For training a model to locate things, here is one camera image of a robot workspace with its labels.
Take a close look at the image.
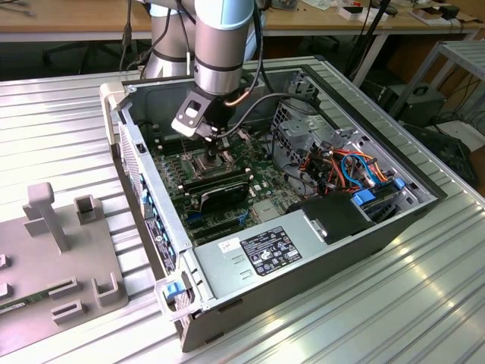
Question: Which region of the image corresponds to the metal socket cover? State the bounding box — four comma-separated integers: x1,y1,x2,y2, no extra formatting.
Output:
221,127,254,165

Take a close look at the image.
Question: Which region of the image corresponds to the black plastic shroud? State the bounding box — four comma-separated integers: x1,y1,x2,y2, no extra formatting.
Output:
286,191,378,246

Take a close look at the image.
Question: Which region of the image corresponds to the silver CPU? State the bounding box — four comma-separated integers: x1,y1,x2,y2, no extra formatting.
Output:
199,155,227,174

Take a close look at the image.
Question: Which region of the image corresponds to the silver chipset heatsink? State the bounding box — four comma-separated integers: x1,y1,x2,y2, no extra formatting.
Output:
252,199,283,224

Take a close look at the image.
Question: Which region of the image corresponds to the blue disk carrier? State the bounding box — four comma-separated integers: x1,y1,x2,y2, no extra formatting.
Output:
350,177,405,225

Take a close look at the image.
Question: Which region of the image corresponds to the open grey PC case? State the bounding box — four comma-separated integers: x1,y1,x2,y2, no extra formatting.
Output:
99,64,449,353

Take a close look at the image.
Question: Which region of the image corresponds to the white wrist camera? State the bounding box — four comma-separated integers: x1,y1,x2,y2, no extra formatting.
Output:
171,89,214,138

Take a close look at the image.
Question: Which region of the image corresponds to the blue wire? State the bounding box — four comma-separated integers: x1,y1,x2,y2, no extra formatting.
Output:
339,150,380,187

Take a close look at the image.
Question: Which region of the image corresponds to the green RAM stick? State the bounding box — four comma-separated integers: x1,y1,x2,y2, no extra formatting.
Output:
0,290,52,315

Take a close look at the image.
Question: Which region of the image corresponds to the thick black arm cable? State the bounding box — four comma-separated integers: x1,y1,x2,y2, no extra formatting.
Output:
222,0,266,111

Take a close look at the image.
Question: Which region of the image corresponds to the CPU socket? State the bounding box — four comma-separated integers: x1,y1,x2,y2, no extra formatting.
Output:
180,147,233,182

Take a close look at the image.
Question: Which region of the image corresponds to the green motherboard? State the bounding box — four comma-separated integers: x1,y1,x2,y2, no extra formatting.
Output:
145,123,306,246

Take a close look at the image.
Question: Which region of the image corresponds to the black flat panel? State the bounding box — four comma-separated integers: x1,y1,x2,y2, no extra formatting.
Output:
402,123,479,187

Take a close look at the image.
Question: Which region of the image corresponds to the grey plastic parts rack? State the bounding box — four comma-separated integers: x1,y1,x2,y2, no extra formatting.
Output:
0,181,130,344

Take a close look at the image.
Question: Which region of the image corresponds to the grey slatted metal table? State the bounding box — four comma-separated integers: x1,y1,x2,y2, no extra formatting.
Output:
388,39,485,122

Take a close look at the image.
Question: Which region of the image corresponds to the wooden desk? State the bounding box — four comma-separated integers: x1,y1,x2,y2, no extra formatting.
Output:
0,0,152,43
261,0,481,90

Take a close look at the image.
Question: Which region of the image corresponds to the black graphics card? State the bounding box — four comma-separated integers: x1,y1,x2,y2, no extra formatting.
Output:
196,180,251,214

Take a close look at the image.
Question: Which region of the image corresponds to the orange wire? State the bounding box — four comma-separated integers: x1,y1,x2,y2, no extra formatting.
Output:
299,147,361,194

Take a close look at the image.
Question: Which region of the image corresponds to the black box device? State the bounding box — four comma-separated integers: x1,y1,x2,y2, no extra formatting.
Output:
386,85,447,128

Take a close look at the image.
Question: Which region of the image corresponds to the grey power supply unit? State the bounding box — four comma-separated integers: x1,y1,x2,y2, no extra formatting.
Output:
192,210,330,300

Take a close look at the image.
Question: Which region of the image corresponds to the black looped cable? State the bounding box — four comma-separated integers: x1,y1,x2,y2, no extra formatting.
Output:
269,127,306,198

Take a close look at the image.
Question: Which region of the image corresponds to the silver metal drive cage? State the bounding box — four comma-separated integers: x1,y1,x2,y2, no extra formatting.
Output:
271,96,365,183

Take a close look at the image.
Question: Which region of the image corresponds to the white box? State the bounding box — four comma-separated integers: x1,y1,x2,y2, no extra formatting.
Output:
338,5,365,20

